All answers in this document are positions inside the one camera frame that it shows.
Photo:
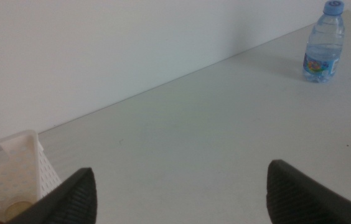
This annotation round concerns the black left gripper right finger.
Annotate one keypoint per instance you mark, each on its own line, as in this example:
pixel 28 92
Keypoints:
pixel 290 199

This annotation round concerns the yellow tea bottle white cap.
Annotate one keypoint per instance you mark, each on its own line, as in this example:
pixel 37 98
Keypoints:
pixel 18 208

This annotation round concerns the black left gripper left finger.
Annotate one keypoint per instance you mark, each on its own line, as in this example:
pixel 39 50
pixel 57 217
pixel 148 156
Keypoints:
pixel 79 202

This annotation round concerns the white perforated plastic basket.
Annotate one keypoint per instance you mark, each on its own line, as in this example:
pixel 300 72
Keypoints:
pixel 16 161

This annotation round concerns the clear water bottle blue label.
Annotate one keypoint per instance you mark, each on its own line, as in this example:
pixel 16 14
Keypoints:
pixel 323 49

